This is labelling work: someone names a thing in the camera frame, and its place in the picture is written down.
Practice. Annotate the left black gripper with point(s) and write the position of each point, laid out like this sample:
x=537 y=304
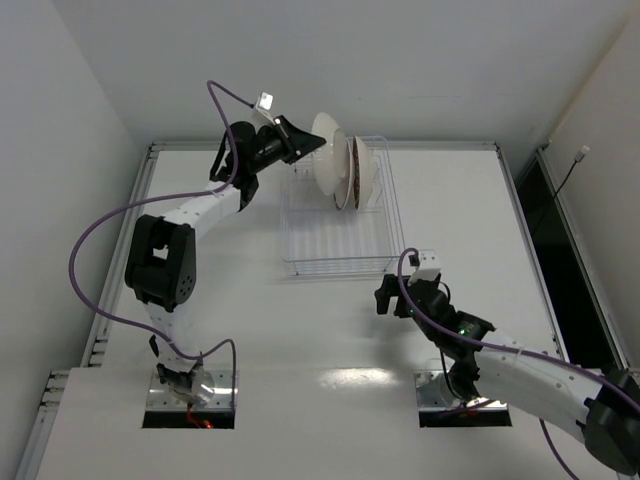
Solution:
x=286 y=138

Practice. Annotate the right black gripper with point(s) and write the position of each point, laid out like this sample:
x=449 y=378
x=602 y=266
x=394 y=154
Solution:
x=391 y=296

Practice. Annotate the floral pattern plate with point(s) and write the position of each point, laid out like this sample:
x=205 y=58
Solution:
x=364 y=173
x=330 y=163

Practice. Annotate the orange sunburst plate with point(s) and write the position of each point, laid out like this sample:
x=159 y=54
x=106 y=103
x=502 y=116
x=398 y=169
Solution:
x=342 y=192

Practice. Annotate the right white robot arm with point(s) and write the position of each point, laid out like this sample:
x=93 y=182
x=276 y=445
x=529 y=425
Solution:
x=600 y=411

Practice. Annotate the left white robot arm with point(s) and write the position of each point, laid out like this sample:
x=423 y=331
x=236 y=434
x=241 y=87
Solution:
x=161 y=267

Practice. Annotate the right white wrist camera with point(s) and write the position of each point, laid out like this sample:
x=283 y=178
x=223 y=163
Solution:
x=427 y=266

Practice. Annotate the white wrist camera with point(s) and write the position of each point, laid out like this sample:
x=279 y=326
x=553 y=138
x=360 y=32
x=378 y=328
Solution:
x=261 y=111
x=427 y=266

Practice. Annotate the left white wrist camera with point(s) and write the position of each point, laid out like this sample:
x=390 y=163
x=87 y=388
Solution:
x=261 y=111

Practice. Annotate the clear wire dish rack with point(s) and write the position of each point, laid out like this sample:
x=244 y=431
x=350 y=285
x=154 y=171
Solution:
x=318 y=239

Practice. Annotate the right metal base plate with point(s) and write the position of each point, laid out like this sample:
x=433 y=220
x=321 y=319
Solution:
x=433 y=395

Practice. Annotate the metal base plate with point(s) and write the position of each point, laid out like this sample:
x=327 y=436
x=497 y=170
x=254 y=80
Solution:
x=213 y=391
x=433 y=395

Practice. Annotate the black wall cable white plug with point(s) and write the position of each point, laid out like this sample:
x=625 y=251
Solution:
x=577 y=159

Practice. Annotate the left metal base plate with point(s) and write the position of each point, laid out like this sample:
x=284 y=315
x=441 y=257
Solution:
x=213 y=391

